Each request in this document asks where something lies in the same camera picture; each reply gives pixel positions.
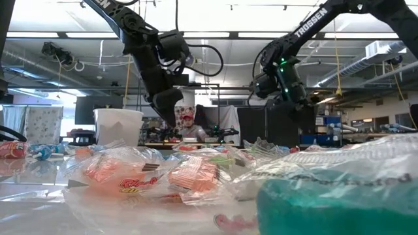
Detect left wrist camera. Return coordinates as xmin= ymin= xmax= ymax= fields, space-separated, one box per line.
xmin=158 ymin=29 xmax=192 ymax=65

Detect black curved bar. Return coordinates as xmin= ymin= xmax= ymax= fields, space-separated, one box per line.
xmin=0 ymin=125 xmax=22 ymax=143

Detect black partition panel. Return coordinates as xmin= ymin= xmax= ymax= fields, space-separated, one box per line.
xmin=236 ymin=106 xmax=316 ymax=148

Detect orange ring pop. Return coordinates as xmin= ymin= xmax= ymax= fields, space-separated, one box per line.
xmin=63 ymin=145 xmax=170 ymax=210
xmin=174 ymin=143 xmax=203 ymax=153
xmin=74 ymin=147 xmax=99 ymax=158
xmin=166 ymin=155 xmax=229 ymax=205

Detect person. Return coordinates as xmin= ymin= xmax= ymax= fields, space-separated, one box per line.
xmin=178 ymin=113 xmax=210 ymax=143

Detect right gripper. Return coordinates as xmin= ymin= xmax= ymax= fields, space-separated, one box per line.
xmin=276 ymin=58 xmax=316 ymax=114

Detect blue storage bins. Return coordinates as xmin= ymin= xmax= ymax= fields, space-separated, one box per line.
xmin=315 ymin=114 xmax=342 ymax=147

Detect white floral curtain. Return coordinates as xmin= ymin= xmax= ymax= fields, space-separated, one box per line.
xmin=24 ymin=106 xmax=65 ymax=144

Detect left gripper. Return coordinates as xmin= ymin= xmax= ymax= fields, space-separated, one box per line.
xmin=138 ymin=45 xmax=190 ymax=129

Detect white cloth drape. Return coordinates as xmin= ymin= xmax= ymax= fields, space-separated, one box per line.
xmin=208 ymin=104 xmax=243 ymax=138

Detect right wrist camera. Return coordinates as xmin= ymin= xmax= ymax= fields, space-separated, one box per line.
xmin=253 ymin=72 xmax=279 ymax=100

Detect teal ring pop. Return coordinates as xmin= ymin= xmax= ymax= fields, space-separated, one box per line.
xmin=228 ymin=133 xmax=418 ymax=235

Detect black overhead frame bar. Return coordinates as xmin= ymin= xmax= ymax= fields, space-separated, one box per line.
xmin=0 ymin=30 xmax=418 ymax=41

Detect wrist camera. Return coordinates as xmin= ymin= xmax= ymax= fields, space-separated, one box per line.
xmin=253 ymin=72 xmax=279 ymax=100
xmin=158 ymin=29 xmax=192 ymax=65

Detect yellow hanging cord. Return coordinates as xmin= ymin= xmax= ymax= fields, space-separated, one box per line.
xmin=332 ymin=19 xmax=344 ymax=97
xmin=389 ymin=61 xmax=418 ymax=130

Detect white work surface sheet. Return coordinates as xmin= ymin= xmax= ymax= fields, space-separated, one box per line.
xmin=0 ymin=143 xmax=262 ymax=235

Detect brown polka-dot cloth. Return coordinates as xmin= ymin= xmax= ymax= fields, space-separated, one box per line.
xmin=174 ymin=106 xmax=197 ymax=120

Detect silver air duct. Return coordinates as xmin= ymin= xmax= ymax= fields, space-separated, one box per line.
xmin=336 ymin=39 xmax=409 ymax=79

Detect white plastic bucket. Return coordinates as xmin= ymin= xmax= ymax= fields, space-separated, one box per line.
xmin=93 ymin=108 xmax=144 ymax=147

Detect black ceiling-mounted device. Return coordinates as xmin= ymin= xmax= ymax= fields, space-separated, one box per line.
xmin=40 ymin=41 xmax=75 ymax=67

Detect black cloth drape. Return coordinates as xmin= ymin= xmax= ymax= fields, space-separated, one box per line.
xmin=195 ymin=104 xmax=213 ymax=131

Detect black monitor screen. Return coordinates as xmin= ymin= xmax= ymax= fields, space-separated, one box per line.
xmin=74 ymin=95 xmax=125 ymax=125

